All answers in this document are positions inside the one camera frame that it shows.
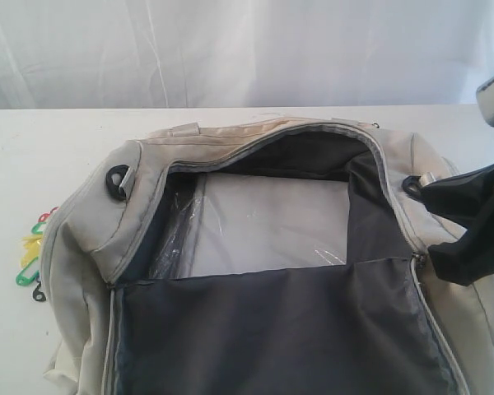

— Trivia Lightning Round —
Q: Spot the clear plastic wrap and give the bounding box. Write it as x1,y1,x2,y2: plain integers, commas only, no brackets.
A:
149,173,349,279

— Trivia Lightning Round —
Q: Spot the green plastic key tag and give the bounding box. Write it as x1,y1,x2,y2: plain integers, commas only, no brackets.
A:
30,221,47,235

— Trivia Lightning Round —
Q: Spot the black key tag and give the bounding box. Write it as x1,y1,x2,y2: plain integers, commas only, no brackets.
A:
32,282,46,303

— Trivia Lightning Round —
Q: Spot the red key tag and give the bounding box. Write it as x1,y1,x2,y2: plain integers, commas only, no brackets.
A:
38,207,58,222

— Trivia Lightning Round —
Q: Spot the beige duffel bag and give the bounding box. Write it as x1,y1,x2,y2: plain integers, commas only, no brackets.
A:
41,118,494,394

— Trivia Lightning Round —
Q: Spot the yellow key tag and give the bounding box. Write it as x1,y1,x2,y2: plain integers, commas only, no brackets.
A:
20,234,43,268

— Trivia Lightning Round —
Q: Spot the small green key tag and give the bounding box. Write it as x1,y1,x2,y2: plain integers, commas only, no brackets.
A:
15,267,40,286

